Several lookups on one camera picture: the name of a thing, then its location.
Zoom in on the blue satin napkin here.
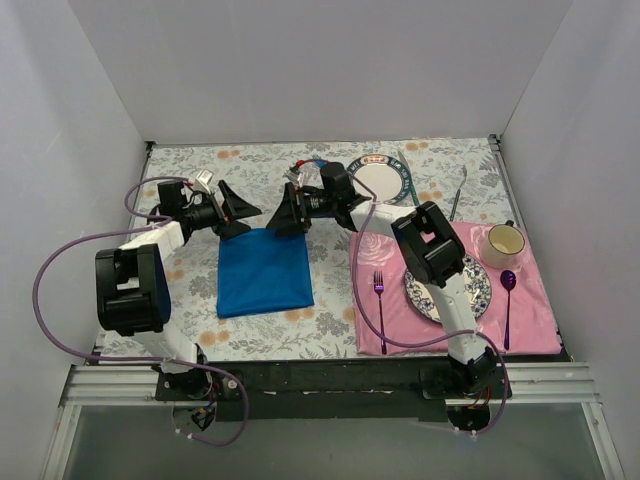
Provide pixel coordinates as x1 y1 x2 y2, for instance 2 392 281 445
216 229 314 319

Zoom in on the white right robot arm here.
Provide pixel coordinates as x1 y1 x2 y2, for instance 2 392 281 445
267 162 509 398

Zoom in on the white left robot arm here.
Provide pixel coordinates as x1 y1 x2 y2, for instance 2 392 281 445
95 171 262 400

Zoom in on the white plate teal rim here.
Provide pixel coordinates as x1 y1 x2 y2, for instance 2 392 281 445
347 154 409 204

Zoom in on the purple metallic fork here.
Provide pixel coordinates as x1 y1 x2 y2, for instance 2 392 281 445
373 270 387 355

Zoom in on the floral tablecloth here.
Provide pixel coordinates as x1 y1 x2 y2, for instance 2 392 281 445
135 138 512 361

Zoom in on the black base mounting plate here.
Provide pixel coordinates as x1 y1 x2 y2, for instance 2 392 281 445
154 357 511 424

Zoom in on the blue floral dinner plate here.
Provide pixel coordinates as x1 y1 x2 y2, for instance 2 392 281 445
404 255 492 324

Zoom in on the cream ceramic mug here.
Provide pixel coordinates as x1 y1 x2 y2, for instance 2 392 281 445
480 220 526 269

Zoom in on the purple metallic spoon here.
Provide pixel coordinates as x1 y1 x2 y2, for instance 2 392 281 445
500 270 517 351

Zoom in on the pink floral placemat cloth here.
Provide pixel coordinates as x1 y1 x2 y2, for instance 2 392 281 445
350 222 562 355

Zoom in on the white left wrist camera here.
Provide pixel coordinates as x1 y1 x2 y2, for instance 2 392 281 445
189 169 213 194

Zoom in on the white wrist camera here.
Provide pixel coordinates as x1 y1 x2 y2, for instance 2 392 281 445
189 169 213 194
284 158 326 188

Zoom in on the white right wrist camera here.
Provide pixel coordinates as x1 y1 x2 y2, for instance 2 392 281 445
284 158 326 188

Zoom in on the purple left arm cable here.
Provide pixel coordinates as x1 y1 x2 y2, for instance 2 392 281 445
32 175 251 447

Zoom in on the teal handled knife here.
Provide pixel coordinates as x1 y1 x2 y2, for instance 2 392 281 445
396 150 420 206

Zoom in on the aluminium frame rail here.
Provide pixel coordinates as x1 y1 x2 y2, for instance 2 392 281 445
42 362 625 479

